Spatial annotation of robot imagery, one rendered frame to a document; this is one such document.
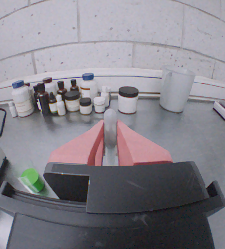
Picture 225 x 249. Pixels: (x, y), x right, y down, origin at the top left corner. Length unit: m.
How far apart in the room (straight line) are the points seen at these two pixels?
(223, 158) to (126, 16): 0.58
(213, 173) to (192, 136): 0.13
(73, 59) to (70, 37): 0.10
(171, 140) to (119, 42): 0.42
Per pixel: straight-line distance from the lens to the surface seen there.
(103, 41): 0.56
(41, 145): 0.35
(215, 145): 0.43
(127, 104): 0.41
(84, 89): 0.44
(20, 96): 0.50
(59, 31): 0.59
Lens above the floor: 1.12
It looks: 36 degrees down
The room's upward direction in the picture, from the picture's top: straight up
